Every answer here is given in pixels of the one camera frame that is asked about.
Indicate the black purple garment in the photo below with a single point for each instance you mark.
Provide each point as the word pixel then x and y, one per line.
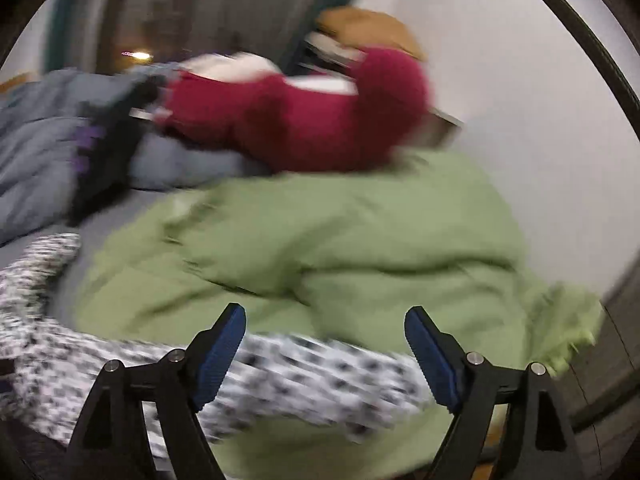
pixel 105 148

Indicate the grey duvet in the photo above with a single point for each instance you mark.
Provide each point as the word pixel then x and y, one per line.
pixel 38 123

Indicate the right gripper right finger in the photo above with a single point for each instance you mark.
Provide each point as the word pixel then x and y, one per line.
pixel 538 441

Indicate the white black spotted garment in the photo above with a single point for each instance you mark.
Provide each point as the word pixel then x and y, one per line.
pixel 323 383

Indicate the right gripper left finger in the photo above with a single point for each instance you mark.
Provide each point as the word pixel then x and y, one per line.
pixel 110 440

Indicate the brown plush toy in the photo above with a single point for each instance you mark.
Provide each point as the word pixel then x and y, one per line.
pixel 359 28

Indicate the red plush toy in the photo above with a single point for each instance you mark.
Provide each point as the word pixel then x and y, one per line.
pixel 270 119

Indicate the light green garment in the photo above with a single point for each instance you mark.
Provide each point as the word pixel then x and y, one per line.
pixel 339 256

